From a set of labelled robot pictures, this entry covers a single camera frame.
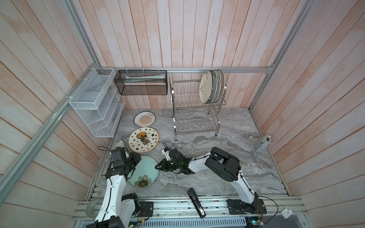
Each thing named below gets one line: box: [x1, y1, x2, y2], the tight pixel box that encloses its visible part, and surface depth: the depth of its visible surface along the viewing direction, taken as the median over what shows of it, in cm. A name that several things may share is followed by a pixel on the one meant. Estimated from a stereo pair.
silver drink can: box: [254, 134, 273, 153], surface depth 88 cm
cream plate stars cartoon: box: [128, 127, 159, 153], surface depth 103 cm
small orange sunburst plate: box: [133, 110, 156, 128], surface depth 116 cm
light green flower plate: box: [126, 155, 160, 189], surface depth 85 cm
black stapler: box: [187, 187, 206, 219], surface depth 74 cm
